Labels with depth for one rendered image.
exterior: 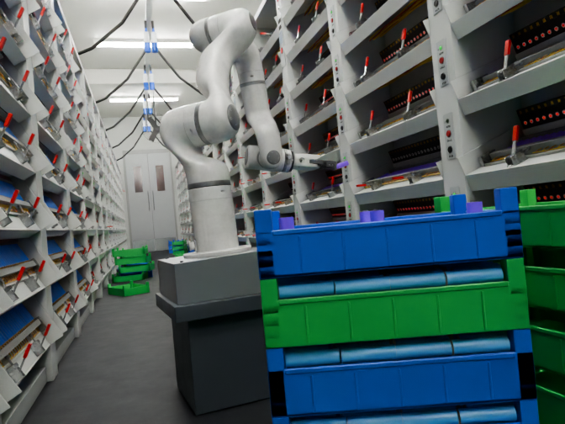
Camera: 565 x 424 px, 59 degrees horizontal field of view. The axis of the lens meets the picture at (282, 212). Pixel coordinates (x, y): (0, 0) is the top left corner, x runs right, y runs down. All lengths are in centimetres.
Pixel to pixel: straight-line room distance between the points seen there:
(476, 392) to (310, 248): 25
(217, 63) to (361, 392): 112
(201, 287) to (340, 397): 71
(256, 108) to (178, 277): 74
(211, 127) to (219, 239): 30
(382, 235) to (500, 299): 15
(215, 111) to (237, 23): 35
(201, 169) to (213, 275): 29
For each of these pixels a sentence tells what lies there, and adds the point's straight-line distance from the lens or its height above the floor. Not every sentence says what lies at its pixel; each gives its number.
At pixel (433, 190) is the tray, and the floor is 51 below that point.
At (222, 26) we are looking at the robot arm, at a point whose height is 107.
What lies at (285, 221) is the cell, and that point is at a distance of 59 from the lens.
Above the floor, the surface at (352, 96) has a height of 91.
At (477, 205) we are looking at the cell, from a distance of 63.
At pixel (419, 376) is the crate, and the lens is 61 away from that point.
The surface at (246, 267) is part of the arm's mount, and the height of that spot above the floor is 35.
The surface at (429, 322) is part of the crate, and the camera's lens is 60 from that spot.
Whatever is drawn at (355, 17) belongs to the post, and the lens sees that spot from 215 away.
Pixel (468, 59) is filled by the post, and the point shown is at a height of 84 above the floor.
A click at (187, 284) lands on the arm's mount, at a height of 33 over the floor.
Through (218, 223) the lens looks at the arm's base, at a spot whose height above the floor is 47.
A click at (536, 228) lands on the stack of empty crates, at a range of 72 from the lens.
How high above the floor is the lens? 47
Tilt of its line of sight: 1 degrees up
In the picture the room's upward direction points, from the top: 5 degrees counter-clockwise
